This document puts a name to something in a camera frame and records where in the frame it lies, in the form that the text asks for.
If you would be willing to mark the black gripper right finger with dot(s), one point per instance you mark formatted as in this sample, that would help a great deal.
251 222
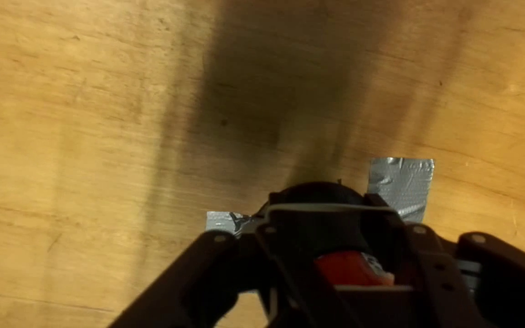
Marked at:
477 280

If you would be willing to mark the brown cup with orange band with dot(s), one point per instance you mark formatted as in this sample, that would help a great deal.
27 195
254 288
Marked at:
355 240

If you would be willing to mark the grey duct tape piece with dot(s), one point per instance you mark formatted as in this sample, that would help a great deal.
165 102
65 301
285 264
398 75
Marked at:
229 220

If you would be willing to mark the grey duct tape strip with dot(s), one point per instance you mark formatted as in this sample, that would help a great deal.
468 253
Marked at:
404 184

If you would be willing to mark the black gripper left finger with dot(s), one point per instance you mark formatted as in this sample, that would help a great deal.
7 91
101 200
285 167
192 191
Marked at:
207 279

